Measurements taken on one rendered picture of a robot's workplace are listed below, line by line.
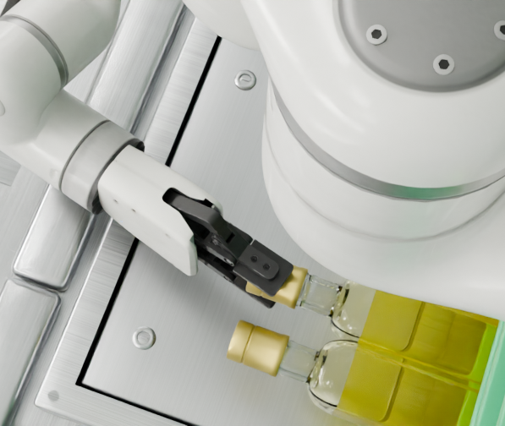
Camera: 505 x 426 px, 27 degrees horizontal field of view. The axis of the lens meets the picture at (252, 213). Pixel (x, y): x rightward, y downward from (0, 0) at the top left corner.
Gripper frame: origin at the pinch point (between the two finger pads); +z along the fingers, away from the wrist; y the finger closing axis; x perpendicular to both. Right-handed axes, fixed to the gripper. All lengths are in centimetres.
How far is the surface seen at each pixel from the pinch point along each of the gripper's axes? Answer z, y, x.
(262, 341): 3.2, 1.3, -4.8
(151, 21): -26.2, -12.8, 18.9
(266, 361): 4.4, 1.0, -6.0
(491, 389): 19.8, 6.1, 1.1
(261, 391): 4.7, -12.8, -6.1
